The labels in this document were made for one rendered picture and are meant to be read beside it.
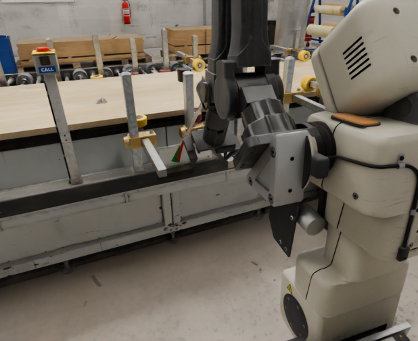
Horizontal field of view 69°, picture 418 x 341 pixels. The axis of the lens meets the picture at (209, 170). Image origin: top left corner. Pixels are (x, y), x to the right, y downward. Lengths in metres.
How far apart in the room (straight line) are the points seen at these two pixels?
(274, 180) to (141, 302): 1.40
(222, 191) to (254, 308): 0.70
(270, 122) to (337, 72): 0.14
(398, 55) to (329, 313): 0.49
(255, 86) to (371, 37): 0.17
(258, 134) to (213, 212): 1.55
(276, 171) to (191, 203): 1.50
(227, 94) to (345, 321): 0.54
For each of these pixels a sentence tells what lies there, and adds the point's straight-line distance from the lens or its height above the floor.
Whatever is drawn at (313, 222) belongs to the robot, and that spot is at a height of 1.00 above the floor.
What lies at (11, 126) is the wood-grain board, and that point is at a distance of 1.56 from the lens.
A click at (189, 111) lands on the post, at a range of 1.35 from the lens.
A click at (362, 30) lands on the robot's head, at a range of 0.51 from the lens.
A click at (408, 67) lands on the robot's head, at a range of 0.49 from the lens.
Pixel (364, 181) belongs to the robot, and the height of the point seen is 1.17.
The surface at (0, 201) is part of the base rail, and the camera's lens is 1.43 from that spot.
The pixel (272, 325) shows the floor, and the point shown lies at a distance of 1.69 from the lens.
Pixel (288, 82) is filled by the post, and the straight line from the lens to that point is 1.56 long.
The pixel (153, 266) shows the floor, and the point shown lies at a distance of 1.91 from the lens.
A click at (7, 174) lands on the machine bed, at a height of 0.69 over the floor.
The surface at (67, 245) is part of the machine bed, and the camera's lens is 1.92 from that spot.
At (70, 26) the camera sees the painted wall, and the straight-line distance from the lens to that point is 8.39.
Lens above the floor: 1.39
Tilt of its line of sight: 30 degrees down
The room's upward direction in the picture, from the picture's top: straight up
